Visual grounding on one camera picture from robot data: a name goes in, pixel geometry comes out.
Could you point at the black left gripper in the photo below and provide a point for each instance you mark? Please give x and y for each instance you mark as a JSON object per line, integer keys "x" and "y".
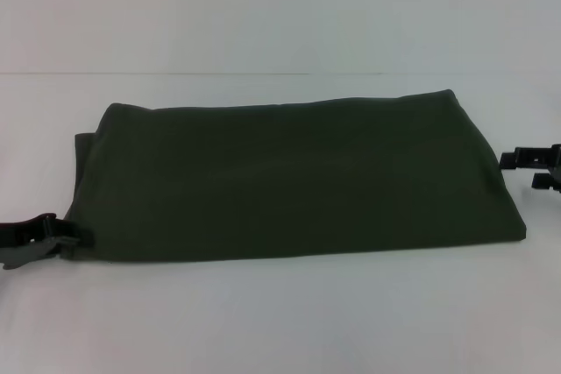
{"x": 22, "y": 244}

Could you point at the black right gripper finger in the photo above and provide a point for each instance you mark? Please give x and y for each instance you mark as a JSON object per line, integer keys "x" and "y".
{"x": 545, "y": 182}
{"x": 532, "y": 157}

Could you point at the dark green t-shirt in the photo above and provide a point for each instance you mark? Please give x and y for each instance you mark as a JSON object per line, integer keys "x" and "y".
{"x": 298, "y": 177}

